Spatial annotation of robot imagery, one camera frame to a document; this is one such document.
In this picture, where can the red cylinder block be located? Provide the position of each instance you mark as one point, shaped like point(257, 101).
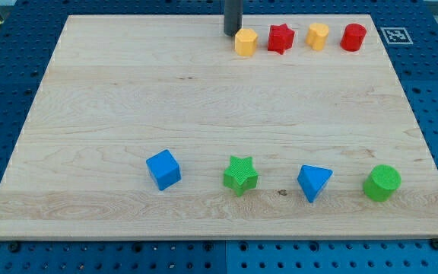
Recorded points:
point(353, 37)

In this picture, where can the green star block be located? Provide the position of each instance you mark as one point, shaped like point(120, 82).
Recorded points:
point(240, 175)

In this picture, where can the green cylinder block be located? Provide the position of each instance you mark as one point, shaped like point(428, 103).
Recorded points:
point(381, 183)

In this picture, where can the white fiducial marker tag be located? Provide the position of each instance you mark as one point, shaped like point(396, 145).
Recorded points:
point(396, 36)

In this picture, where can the blue triangle block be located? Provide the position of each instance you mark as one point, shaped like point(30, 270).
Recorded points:
point(312, 180)

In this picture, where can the light wooden board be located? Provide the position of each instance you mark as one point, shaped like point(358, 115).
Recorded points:
point(121, 88)

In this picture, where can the blue cube block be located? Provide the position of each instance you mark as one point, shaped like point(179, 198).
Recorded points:
point(164, 169)

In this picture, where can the yellow heart block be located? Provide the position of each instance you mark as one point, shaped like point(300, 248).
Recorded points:
point(317, 35)

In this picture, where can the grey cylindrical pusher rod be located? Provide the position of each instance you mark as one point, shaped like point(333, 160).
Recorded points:
point(233, 13)

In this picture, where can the red star block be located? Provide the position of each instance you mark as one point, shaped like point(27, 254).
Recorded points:
point(280, 38)

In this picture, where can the yellow hexagon block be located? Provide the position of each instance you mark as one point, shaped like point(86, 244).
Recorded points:
point(245, 42)

